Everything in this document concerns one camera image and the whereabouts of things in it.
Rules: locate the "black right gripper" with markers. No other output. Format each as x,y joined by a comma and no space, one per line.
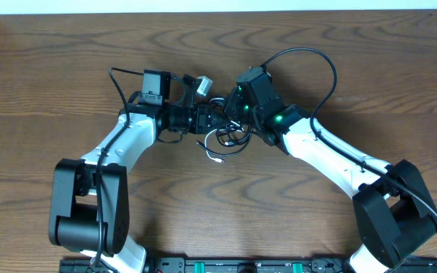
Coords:
231,108

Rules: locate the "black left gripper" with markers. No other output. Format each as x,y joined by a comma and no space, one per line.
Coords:
202,117

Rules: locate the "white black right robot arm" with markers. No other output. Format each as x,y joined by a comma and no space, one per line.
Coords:
394,211

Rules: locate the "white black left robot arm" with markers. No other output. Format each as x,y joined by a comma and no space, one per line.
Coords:
90,206

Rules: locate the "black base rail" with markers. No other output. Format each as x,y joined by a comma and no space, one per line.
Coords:
181,265

